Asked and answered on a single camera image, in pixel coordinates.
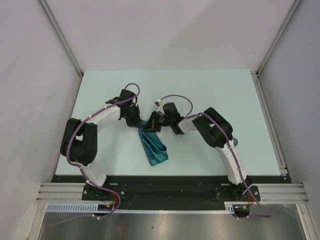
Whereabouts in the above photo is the left aluminium frame post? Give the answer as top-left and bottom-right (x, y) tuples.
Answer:
(36, 0), (84, 78)

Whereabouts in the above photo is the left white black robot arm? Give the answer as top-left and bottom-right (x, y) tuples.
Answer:
(60, 89), (142, 200)

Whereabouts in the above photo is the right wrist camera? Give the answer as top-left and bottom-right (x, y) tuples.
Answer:
(154, 99), (164, 113)

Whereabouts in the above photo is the right aluminium frame post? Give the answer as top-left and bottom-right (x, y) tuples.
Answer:
(255, 0), (304, 77)

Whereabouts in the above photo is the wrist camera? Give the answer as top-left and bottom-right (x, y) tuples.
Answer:
(154, 99), (164, 113)
(131, 97), (138, 106)

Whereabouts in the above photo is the teal plastic spoon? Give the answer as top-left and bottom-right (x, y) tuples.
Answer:
(233, 137), (239, 147)

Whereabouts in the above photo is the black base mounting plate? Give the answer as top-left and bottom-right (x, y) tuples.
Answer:
(51, 175), (291, 211)

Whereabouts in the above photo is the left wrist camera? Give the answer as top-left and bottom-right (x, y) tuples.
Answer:
(131, 97), (138, 106)

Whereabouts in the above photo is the teal satin napkin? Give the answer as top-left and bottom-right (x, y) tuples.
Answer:
(138, 120), (169, 167)

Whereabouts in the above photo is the aluminium frame post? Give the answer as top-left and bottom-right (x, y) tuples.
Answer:
(255, 0), (304, 77)
(36, 0), (84, 78)

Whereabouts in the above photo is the white slotted cable duct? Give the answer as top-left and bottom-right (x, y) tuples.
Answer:
(46, 201), (251, 215)

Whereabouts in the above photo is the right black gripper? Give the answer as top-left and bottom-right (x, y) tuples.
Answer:
(141, 110), (173, 133)

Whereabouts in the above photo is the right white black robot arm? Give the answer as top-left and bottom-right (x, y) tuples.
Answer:
(142, 102), (251, 201)

